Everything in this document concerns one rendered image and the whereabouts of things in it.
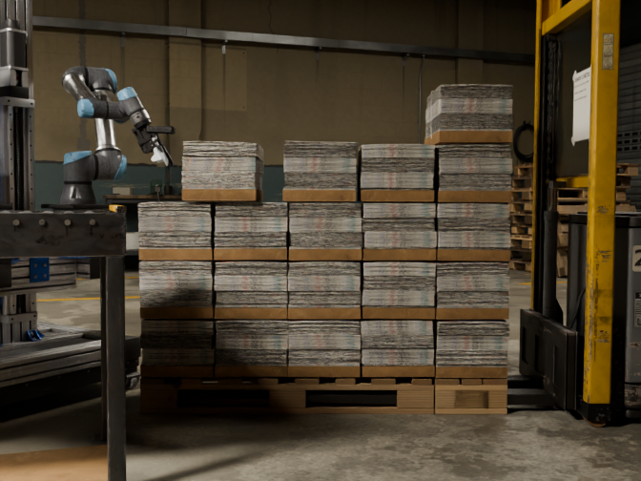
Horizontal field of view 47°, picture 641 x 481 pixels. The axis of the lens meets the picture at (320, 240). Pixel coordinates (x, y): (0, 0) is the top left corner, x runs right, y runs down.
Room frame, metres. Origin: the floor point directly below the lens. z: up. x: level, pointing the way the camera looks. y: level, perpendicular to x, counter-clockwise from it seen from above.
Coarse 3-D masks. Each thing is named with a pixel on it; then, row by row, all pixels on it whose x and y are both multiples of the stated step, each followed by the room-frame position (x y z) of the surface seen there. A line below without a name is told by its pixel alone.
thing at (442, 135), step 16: (432, 144) 3.06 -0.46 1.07; (448, 192) 2.89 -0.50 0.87; (464, 192) 2.89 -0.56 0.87; (480, 192) 2.89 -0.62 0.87; (496, 192) 2.89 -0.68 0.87; (448, 256) 2.89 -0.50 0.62; (464, 256) 2.89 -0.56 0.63; (480, 256) 2.89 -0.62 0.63; (496, 256) 2.90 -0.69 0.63; (448, 368) 2.89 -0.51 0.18; (464, 368) 2.90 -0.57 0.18; (480, 368) 2.90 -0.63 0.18; (496, 368) 2.90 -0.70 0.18
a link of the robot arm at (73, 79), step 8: (72, 72) 3.31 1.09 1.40; (80, 72) 3.35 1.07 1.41; (64, 80) 3.29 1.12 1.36; (72, 80) 3.25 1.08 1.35; (80, 80) 3.26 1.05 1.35; (64, 88) 3.30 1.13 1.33; (72, 88) 3.21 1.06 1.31; (80, 88) 3.18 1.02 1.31; (88, 88) 3.21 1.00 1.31; (72, 96) 3.22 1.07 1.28; (80, 96) 3.12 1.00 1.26; (88, 96) 3.10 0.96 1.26; (80, 104) 3.04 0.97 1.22; (88, 104) 3.04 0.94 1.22; (96, 104) 3.06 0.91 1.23; (104, 104) 3.08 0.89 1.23; (80, 112) 3.04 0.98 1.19; (88, 112) 3.04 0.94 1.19; (96, 112) 3.06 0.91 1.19; (104, 112) 3.07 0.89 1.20
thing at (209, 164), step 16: (192, 144) 2.86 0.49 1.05; (208, 144) 2.86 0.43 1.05; (224, 144) 2.86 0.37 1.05; (240, 144) 2.86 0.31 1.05; (256, 144) 2.86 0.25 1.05; (192, 160) 2.86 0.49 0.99; (208, 160) 2.86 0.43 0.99; (224, 160) 2.86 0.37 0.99; (240, 160) 2.86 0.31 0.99; (256, 160) 2.91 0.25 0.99; (192, 176) 2.87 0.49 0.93; (208, 176) 2.87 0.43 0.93; (224, 176) 2.87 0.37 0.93; (240, 176) 2.87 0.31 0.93; (256, 176) 2.94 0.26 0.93; (256, 192) 2.89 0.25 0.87
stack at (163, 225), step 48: (144, 240) 2.89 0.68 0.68; (192, 240) 2.89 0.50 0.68; (240, 240) 2.89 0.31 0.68; (288, 240) 3.12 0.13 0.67; (336, 240) 2.89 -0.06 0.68; (384, 240) 2.89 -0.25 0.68; (432, 240) 2.90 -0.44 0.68; (144, 288) 2.88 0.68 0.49; (192, 288) 2.89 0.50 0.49; (240, 288) 2.88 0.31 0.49; (288, 288) 2.89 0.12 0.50; (336, 288) 2.89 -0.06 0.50; (384, 288) 2.90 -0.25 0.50; (432, 288) 2.90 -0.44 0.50; (144, 336) 2.89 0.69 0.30; (192, 336) 2.89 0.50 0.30; (240, 336) 2.89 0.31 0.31; (288, 336) 2.89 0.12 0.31; (336, 336) 2.89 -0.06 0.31; (384, 336) 2.89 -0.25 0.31; (432, 336) 2.89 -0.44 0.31; (144, 384) 2.88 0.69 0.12; (192, 384) 2.88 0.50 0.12; (240, 384) 2.89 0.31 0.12; (288, 384) 2.89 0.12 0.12; (336, 384) 2.89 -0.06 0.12; (384, 384) 2.89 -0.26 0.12; (432, 384) 2.91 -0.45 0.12
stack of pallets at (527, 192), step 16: (528, 176) 8.89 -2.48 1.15; (576, 176) 8.83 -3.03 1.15; (512, 192) 9.17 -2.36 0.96; (528, 192) 8.82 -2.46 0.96; (560, 192) 9.08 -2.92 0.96; (576, 192) 9.56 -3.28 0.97; (624, 192) 9.00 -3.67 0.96; (512, 208) 9.16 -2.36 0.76; (528, 208) 8.84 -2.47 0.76; (512, 224) 9.22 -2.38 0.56; (528, 224) 8.93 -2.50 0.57; (512, 240) 9.17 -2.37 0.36; (528, 240) 8.83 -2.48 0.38; (512, 256) 9.17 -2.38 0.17; (528, 256) 8.82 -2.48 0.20
